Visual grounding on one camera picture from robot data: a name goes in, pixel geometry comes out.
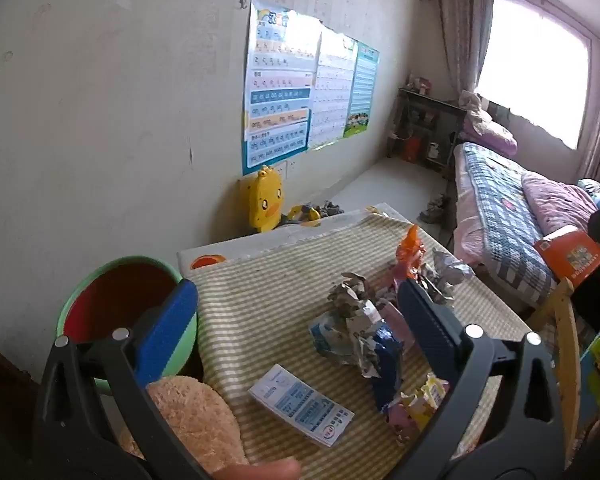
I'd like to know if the dark brown cabinet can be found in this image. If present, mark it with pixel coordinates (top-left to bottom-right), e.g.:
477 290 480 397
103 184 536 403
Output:
0 332 56 466

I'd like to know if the wooden chair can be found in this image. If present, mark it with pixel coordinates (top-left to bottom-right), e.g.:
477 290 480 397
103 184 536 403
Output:
525 277 582 456

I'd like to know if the white low table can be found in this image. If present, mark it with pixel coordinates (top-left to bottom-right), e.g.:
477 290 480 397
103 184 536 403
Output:
176 202 416 281

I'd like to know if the pink blanket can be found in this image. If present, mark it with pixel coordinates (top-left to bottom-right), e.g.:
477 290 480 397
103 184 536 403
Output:
521 171 600 237

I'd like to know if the window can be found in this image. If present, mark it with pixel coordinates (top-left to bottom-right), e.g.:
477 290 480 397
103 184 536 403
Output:
474 0 593 151

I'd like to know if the blue chequered quilt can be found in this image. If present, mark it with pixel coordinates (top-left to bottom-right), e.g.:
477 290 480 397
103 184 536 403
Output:
461 142 557 307

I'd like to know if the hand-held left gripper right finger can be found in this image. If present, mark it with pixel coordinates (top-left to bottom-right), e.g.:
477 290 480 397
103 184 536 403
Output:
397 278 566 480

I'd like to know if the white and blue box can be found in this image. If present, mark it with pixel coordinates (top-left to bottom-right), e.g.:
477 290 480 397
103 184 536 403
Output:
247 364 355 448

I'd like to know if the purple pillow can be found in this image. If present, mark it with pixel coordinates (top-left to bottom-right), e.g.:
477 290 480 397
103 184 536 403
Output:
461 119 519 157

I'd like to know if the pink packet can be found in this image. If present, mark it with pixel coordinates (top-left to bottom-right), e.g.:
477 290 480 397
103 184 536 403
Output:
375 302 417 356

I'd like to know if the pair of grey shoes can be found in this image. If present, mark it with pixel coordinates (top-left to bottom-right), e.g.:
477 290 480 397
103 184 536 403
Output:
418 195 452 224

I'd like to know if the green bin with red inside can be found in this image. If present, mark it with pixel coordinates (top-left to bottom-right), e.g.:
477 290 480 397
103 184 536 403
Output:
56 256 199 401

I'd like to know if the orange snack wrapper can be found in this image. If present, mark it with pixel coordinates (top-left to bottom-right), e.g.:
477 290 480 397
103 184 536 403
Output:
394 225 428 283

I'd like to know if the bed with pink sheet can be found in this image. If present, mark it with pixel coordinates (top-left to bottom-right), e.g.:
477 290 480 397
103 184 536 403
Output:
450 140 600 316

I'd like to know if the large blue wall poster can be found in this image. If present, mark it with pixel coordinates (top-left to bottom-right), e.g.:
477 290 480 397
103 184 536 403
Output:
241 0 322 176

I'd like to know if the yellow and pink small carton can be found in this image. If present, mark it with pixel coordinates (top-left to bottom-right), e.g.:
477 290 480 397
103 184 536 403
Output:
385 372 451 442

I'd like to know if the blue and green wall poster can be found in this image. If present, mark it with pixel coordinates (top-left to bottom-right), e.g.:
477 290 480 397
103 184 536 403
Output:
342 40 381 139

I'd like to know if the yellow duck toy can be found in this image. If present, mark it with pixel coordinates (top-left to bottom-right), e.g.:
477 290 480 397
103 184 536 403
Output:
240 165 284 233

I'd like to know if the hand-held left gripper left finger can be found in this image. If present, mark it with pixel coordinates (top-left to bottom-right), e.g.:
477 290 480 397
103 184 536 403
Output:
32 278 211 480

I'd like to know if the yellow toy vehicle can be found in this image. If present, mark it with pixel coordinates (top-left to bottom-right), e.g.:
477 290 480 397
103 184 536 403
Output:
279 203 322 227

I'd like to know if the striped beige tablecloth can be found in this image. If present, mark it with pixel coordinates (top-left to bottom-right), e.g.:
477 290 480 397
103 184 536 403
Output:
182 209 546 480

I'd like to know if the dark open shelf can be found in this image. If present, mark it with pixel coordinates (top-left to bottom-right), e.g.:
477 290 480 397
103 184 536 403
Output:
387 87 468 172

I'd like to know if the brown silver wrapper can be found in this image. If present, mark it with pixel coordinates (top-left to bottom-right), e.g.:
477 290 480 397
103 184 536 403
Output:
327 272 383 378

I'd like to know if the white foil wrapper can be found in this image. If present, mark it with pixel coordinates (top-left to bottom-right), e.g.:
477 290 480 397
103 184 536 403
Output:
420 250 474 307

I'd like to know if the blue snack wrapper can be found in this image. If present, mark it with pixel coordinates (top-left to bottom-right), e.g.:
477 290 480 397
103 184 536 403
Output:
369 320 404 411

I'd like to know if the person's left hand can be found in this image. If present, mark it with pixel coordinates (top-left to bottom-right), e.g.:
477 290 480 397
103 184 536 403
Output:
212 457 302 480

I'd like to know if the white chart wall poster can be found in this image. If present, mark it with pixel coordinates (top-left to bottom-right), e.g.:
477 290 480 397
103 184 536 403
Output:
307 25 358 151

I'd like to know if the tan plush toy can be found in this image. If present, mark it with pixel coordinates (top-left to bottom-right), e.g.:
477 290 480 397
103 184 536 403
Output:
117 375 251 476

